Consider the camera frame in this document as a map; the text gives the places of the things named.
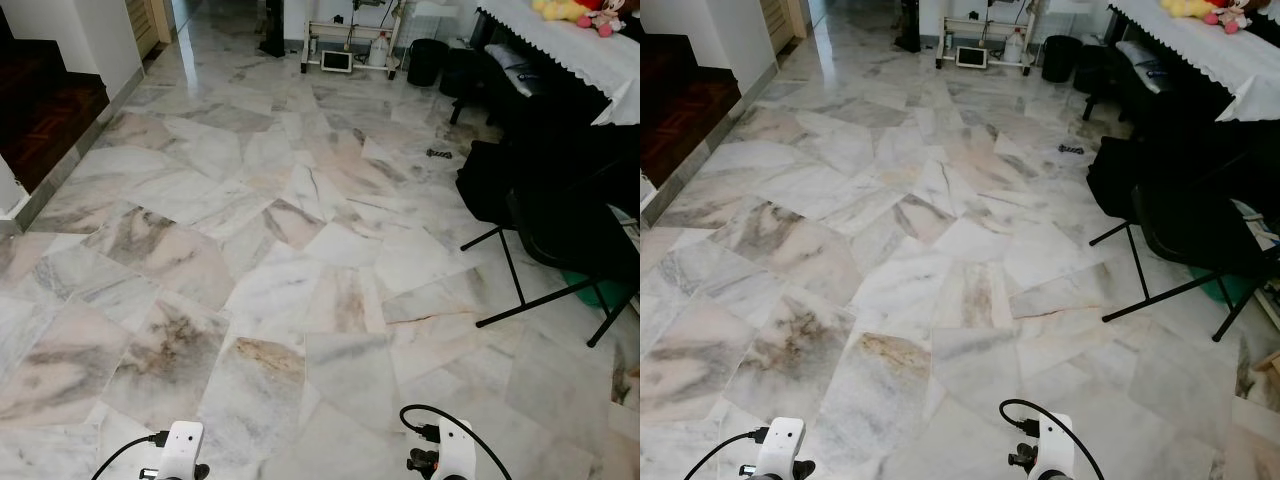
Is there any grey patterned cushion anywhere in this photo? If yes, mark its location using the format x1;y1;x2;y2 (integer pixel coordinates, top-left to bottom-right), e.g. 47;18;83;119
1115;40;1167;96
497;42;547;99

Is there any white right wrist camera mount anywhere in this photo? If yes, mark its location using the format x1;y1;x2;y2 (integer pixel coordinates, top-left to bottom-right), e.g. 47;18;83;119
1035;413;1077;480
432;419;477;480

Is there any green plastic basin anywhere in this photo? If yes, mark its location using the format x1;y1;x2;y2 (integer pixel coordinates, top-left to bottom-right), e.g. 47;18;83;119
560;270;633;309
1195;268;1263;306

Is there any dark wooden step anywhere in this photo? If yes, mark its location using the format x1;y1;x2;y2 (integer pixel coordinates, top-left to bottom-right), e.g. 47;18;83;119
640;33;742;188
0;38;110;194

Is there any black waste bin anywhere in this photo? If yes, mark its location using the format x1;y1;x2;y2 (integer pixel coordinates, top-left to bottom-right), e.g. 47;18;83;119
407;39;450;88
1041;35;1084;83

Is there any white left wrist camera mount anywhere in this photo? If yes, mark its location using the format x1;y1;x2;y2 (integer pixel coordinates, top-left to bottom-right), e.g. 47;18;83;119
157;421;206;480
753;417;807;480

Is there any white metal rack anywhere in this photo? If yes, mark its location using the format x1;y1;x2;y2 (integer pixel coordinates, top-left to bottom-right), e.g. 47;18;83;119
302;18;403;79
936;15;1036;76

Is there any black folding chair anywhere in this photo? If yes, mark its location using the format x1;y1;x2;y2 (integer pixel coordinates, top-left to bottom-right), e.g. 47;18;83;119
456;140;641;348
1086;135;1280;343

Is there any black chair with cushion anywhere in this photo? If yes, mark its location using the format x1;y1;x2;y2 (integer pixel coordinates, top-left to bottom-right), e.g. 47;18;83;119
442;42;613;143
1077;38;1241;139

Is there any wooden door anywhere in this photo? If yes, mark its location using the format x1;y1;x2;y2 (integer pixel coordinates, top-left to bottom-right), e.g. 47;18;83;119
760;0;798;56
125;0;163;59

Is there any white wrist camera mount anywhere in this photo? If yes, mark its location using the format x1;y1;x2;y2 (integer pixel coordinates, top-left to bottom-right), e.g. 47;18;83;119
432;419;477;480
157;421;206;480
753;417;807;480
1035;413;1077;480

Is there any black standing post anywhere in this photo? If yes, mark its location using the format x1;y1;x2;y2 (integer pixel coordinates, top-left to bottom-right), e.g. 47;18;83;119
257;0;287;58
893;0;922;54

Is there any white lace tablecloth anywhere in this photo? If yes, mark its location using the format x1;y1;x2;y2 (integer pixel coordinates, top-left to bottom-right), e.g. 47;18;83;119
478;0;641;126
1108;0;1280;123

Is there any red plush toy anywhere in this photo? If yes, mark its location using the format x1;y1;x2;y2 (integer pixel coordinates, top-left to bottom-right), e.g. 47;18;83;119
1205;0;1259;34
577;0;631;39

